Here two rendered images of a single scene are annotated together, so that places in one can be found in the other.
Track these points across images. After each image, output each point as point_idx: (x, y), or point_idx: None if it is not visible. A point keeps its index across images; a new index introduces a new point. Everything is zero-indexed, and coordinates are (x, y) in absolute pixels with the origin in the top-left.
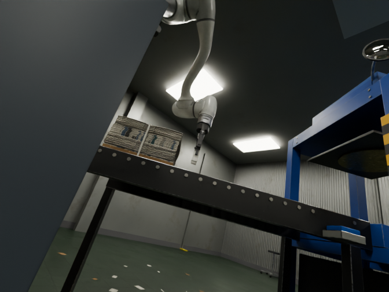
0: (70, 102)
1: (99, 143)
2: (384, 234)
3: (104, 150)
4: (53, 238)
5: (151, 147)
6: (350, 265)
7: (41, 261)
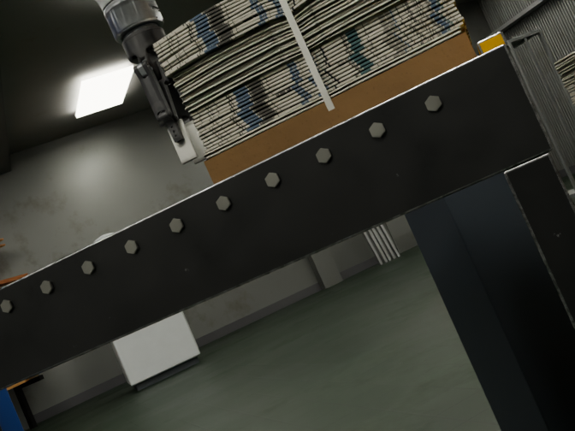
0: None
1: (406, 218)
2: None
3: None
4: (428, 267)
5: None
6: (0, 427)
7: (432, 276)
